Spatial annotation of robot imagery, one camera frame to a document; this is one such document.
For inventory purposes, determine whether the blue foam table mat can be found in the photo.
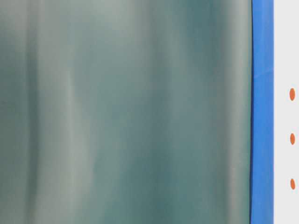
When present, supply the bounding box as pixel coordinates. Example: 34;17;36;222
250;0;274;224

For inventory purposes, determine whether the white base board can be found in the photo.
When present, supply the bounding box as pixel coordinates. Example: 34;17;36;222
274;0;299;224

